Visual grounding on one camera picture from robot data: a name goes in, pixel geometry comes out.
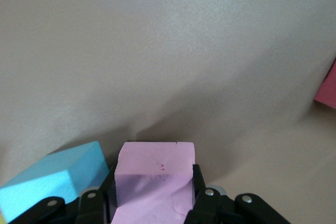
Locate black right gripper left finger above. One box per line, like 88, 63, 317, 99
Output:
10, 165, 116, 224

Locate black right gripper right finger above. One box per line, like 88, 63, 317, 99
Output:
183, 163, 289, 224

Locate pink foam cube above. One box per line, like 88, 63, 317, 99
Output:
110, 141, 196, 224

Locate blue foam cube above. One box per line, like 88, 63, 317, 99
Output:
0, 140, 110, 223

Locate brown table cover sheet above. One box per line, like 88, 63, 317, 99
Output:
0, 0, 336, 224

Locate red foam cube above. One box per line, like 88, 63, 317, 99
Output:
313, 58, 336, 109

